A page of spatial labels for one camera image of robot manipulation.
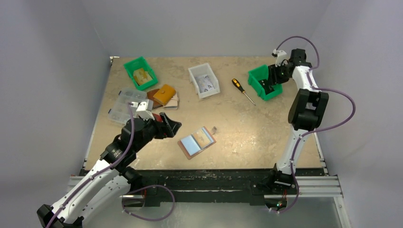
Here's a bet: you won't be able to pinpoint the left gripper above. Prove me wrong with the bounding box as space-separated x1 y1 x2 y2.
133 112 180 152

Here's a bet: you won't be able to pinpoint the blue card sleeves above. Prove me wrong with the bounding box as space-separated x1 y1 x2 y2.
180 126 215 156

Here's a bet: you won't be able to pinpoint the pink card holder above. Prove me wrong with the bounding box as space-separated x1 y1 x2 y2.
177 125 218 160

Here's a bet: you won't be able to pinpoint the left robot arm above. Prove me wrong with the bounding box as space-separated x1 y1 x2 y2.
37 113 182 228

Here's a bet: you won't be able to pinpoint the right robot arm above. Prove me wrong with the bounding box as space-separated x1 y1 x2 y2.
264 48 329 193

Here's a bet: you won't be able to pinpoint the red card holder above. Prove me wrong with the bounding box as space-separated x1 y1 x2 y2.
153 113 163 123

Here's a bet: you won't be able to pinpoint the beige card holder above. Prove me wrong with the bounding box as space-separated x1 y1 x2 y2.
163 92 179 110

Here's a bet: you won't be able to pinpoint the yellow card holder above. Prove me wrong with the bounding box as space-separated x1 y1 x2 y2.
153 84 176 105

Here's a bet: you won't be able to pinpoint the brown card holder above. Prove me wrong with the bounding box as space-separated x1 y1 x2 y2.
147 89 163 109

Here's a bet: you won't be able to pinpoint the cards in white bin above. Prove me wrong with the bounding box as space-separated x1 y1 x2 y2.
195 75 215 93

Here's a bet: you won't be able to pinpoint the cards in green bin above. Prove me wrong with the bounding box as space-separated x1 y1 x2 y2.
133 68 153 86

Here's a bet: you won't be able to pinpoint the black item in bin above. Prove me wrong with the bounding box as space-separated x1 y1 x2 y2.
259 79 270 94

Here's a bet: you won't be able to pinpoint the right green bin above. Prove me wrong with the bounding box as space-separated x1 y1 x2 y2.
248 65 283 101

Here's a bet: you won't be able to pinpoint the green bin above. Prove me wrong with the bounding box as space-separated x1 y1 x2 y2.
124 57 158 91
248 65 283 101

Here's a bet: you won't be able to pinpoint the yellow black screwdriver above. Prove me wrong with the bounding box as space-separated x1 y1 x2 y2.
232 78 256 106

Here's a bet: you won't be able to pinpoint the clear compartment organizer box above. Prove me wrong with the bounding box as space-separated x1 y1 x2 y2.
108 87 147 124

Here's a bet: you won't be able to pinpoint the white bin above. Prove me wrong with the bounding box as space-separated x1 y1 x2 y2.
188 63 221 99

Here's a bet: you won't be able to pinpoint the left green bin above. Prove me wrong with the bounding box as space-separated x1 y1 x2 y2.
124 57 158 91

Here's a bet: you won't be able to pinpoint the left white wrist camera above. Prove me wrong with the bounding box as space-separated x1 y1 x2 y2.
129 99 154 120

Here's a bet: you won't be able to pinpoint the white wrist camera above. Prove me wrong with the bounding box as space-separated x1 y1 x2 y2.
272 49 288 67
129 99 154 120

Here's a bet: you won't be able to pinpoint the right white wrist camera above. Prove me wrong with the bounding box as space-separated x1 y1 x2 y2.
272 49 288 67

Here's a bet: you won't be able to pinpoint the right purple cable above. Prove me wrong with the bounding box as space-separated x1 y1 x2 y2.
268 35 357 215

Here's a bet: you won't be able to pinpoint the purple cable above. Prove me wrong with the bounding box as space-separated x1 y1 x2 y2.
44 102 175 228
268 35 357 215

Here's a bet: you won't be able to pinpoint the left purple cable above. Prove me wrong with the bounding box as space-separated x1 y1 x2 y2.
44 102 175 228

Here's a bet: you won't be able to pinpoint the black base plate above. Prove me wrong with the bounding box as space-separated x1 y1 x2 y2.
78 169 326 208

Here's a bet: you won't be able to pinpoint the aluminium frame rail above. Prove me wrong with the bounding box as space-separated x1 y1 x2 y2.
66 176 343 199

